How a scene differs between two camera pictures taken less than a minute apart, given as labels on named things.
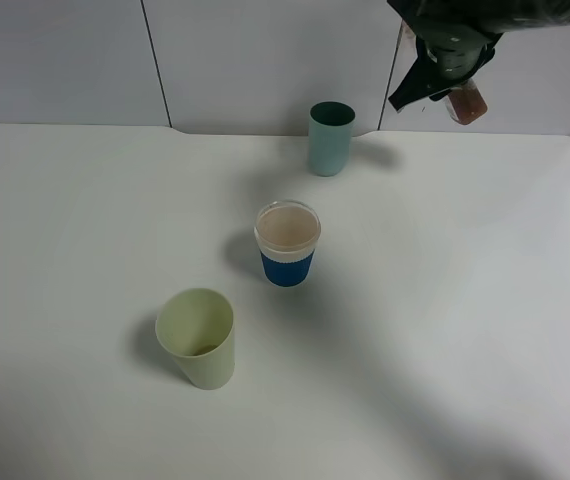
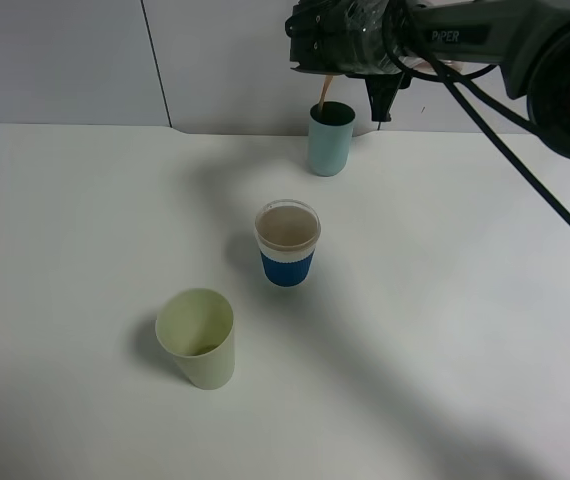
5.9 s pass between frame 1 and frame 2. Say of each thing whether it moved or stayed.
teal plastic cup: stayed
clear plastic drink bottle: moved
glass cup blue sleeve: stayed
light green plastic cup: stayed
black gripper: moved
